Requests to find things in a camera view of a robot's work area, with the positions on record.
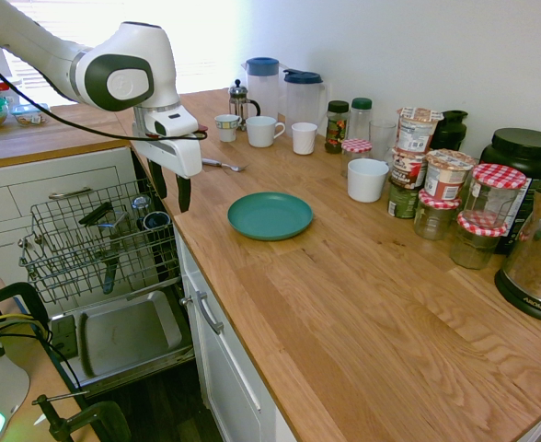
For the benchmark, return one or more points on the small cup yellow pattern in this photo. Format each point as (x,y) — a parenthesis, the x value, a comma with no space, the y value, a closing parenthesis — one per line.
(227,127)

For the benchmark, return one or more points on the black shaker bottle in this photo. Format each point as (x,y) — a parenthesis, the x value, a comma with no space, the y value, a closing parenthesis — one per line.
(450,131)

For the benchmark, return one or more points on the clear bottle green lid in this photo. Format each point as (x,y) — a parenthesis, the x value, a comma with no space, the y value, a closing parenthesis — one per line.
(361,119)

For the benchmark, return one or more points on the white ribbed cup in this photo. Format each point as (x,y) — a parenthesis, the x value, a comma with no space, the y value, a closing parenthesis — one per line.
(304,138)

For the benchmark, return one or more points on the tall pitcher blue lid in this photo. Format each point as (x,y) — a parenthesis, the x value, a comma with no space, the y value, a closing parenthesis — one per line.
(262,89)

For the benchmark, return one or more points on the black utensil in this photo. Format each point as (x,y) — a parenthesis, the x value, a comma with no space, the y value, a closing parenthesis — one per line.
(95,214)

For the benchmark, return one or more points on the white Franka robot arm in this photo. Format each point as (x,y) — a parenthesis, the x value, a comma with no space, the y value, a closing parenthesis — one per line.
(128,60)

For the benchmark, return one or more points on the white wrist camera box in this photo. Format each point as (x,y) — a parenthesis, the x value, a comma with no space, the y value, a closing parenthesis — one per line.
(171,120)

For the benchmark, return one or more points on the clear drinking glass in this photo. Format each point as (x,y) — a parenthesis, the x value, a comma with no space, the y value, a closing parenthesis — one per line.
(383,138)

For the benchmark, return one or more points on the glass French press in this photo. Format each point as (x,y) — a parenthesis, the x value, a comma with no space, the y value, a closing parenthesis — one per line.
(242,103)

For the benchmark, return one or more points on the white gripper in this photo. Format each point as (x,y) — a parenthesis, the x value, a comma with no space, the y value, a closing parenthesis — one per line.
(178,154)

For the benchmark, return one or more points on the oatmeal cup blue white label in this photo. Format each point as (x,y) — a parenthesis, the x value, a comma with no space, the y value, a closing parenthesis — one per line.
(417,131)

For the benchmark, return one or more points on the black C clamp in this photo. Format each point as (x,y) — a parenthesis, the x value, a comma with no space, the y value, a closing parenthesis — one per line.
(22,299)
(95,421)

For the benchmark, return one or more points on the dark blue mug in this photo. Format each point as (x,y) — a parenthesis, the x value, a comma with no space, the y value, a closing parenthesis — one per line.
(156,221)

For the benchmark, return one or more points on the spice jar black lid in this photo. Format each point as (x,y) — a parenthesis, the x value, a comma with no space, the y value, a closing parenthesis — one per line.
(337,129)

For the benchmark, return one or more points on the large white cup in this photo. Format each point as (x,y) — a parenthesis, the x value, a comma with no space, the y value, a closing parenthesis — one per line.
(366,180)

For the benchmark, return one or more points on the steel dishwasher door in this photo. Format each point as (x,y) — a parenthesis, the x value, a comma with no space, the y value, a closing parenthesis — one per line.
(128,336)

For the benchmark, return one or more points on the teal plastic plate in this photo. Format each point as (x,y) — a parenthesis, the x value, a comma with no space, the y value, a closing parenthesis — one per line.
(270,215)

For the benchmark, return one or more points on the oatmeal cup dark red label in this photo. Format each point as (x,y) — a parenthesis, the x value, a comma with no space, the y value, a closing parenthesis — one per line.
(406,170)

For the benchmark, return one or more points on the small food container teal lid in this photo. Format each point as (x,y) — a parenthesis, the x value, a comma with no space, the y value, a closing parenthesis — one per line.
(30,115)

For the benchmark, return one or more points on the oatmeal cup red white label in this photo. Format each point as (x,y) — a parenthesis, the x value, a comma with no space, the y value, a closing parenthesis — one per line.
(447,177)

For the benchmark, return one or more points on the clear glass in rack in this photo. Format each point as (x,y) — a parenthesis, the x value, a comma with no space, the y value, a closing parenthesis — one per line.
(141,209)

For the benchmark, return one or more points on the black protein powder tub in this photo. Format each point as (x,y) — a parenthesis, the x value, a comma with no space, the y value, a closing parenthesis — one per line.
(523,156)

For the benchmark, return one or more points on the small jar red checked lid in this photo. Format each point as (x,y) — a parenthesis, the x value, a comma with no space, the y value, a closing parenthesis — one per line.
(356,152)

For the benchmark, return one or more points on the steel electric kettle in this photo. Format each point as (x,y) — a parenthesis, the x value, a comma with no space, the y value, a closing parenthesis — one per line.
(535,258)

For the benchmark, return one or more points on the silver metal fork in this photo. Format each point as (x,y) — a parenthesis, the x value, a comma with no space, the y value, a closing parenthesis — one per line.
(215,161)

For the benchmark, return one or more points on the glass jar red checked lid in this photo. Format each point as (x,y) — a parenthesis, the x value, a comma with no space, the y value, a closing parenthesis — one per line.
(436,216)
(476,246)
(496,193)

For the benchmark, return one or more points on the green tin can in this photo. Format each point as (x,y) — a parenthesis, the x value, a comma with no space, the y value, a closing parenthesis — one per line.
(401,202)

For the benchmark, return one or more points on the clear pitcher spouted blue lid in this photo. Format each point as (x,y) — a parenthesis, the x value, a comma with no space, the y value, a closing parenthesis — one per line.
(303,103)

